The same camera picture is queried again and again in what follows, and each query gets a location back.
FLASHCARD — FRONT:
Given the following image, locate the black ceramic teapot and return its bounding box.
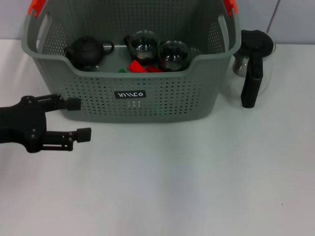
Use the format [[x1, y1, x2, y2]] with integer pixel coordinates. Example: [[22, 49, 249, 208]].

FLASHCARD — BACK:
[[64, 35, 115, 72]]

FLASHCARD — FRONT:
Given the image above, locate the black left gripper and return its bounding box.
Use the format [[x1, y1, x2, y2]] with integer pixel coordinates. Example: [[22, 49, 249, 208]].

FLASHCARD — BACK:
[[0, 93, 92, 154]]

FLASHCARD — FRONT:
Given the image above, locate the grey perforated plastic storage basket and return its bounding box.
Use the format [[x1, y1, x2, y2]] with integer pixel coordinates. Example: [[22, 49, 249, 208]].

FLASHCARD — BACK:
[[21, 0, 242, 123]]

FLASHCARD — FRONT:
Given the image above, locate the glass teapot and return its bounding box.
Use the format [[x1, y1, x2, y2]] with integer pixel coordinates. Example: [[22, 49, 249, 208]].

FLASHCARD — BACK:
[[124, 29, 161, 65], [157, 43, 191, 73]]

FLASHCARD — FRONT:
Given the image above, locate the glass jar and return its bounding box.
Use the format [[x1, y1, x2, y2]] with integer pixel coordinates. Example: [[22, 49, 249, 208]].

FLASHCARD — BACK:
[[158, 40, 190, 65]]

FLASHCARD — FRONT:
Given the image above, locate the glass kettle with black handle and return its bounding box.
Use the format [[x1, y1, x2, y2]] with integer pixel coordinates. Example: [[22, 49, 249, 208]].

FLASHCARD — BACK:
[[220, 29, 277, 109]]

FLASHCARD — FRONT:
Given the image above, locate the orange red sloped block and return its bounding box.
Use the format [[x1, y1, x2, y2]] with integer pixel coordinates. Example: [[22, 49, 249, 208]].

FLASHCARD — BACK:
[[129, 60, 148, 73]]

